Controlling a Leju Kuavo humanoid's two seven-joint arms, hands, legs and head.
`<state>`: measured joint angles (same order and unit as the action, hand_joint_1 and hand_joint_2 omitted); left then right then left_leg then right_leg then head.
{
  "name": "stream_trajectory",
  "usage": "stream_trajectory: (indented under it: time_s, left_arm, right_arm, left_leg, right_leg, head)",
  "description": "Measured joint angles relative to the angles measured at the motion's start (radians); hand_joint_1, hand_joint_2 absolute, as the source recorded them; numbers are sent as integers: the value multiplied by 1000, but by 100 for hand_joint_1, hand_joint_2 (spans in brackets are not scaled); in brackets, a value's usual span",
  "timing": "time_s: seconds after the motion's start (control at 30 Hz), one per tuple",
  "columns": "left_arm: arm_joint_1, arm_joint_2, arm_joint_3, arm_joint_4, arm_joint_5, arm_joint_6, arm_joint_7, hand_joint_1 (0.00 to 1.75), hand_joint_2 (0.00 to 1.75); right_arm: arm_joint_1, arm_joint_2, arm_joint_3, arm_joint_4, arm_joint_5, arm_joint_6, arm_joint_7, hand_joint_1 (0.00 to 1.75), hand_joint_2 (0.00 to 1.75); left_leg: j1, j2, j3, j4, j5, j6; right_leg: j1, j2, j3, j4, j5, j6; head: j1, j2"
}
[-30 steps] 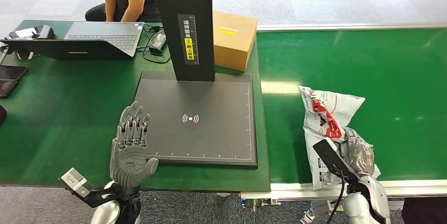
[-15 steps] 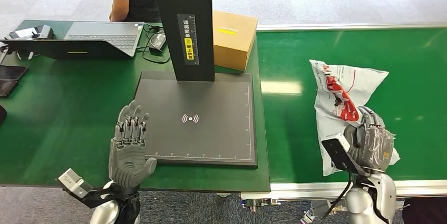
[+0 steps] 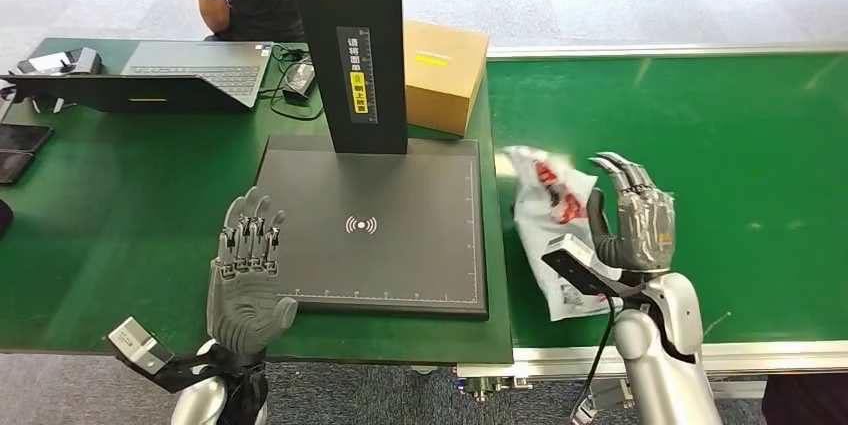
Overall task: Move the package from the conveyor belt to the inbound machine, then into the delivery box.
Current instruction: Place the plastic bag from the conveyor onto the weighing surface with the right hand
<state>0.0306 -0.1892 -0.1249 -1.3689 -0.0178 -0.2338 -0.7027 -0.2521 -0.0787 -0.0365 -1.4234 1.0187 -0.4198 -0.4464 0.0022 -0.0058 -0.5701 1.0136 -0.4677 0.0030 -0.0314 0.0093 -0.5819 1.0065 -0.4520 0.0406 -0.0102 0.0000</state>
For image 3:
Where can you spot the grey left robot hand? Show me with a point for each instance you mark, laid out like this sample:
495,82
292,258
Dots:
242,303

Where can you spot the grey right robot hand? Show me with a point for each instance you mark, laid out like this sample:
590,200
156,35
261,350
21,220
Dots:
646,230

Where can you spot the white courier bag red print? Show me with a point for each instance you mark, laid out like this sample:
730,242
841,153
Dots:
536,236

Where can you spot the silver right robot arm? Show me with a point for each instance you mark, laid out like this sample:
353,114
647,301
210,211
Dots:
662,369

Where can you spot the person's right forearm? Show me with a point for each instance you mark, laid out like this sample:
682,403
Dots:
213,14

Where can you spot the green conveyor belt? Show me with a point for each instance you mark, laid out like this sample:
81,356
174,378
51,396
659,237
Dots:
729,177

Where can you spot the black inbound scanner machine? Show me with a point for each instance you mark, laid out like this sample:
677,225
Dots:
397,256

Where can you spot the metal conveyor fitting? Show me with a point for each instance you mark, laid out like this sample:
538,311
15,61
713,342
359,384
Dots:
609,395
490,385

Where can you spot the brown cardboard delivery box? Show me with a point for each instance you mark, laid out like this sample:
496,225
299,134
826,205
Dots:
440,84

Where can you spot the black power adapter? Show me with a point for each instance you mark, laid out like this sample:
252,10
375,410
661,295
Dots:
299,77

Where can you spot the grey laptop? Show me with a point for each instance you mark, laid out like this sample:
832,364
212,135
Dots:
199,64

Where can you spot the black rounded object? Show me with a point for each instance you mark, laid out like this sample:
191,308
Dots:
4,216

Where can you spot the grey handheld device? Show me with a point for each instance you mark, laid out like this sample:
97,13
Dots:
79,61

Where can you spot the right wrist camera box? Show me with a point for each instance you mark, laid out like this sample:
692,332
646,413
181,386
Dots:
576,263

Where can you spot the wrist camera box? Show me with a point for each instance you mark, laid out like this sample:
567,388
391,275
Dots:
136,342
576,263

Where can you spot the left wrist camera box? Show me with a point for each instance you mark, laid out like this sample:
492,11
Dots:
136,342

